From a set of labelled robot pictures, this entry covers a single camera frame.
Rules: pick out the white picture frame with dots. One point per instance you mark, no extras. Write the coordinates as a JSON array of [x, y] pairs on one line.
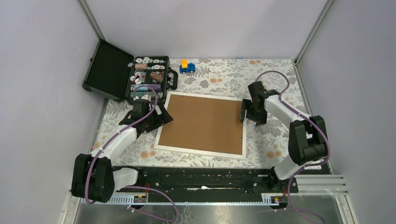
[[244, 139]]

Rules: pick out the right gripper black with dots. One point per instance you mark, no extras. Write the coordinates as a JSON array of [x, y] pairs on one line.
[[260, 120]]

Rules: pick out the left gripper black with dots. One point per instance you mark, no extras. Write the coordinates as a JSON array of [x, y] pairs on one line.
[[163, 118]]

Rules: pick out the right aluminium corner post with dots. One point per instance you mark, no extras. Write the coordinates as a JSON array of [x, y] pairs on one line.
[[325, 10]]

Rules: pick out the white slotted cable duct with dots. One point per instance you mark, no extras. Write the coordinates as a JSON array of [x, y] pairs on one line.
[[136, 198]]

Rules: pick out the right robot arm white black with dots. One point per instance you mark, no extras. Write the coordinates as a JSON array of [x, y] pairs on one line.
[[307, 142]]

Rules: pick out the black poker chip case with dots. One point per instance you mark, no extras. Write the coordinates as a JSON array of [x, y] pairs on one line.
[[118, 75]]

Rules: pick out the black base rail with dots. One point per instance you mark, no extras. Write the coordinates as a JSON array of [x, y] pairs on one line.
[[207, 182]]

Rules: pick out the left aluminium corner post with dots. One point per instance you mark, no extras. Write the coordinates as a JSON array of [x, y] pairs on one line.
[[91, 19]]

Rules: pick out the blue yellow toy truck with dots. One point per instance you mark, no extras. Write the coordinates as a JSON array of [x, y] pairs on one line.
[[186, 67]]

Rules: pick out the aluminium corner post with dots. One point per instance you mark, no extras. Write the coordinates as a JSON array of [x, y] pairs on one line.
[[325, 10], [91, 19]]

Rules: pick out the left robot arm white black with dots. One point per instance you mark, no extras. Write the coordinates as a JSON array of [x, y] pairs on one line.
[[95, 177]]

